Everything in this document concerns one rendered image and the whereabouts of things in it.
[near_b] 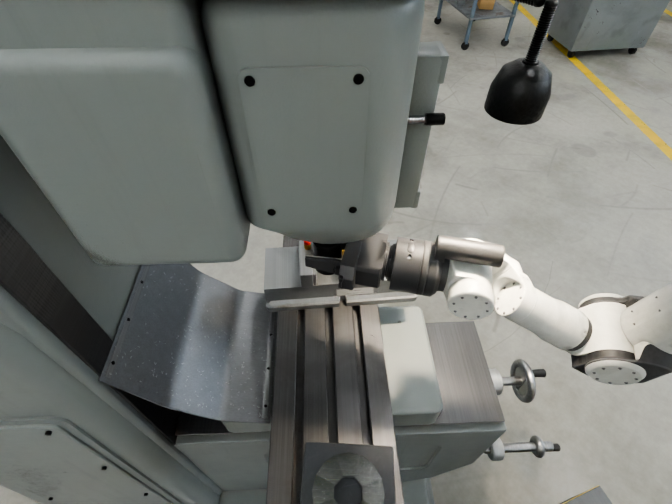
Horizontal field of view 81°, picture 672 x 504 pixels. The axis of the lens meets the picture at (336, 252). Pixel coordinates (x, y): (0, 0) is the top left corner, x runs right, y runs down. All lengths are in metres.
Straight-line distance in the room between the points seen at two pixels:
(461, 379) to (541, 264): 1.52
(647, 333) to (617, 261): 2.04
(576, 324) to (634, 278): 2.00
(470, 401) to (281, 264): 0.57
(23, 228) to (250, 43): 0.38
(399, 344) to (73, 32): 0.85
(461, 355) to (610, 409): 1.15
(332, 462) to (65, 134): 0.47
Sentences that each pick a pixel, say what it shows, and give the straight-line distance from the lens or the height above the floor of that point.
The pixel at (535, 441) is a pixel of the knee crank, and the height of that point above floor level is 0.56.
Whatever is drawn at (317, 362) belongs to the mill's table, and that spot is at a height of 0.96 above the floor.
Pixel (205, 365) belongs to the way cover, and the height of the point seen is 0.95.
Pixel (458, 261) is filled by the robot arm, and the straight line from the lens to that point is 0.62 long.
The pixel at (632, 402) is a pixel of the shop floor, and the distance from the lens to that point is 2.24.
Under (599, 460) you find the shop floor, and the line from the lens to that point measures 2.05.
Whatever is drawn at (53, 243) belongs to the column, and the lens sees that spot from 0.66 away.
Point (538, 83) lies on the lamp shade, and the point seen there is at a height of 1.51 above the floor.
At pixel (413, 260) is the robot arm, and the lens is 0.60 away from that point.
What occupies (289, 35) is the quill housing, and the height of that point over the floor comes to 1.60.
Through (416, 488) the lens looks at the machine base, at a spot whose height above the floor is 0.20.
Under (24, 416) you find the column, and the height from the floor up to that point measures 1.07.
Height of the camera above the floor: 1.72
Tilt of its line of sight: 49 degrees down
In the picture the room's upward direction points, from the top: straight up
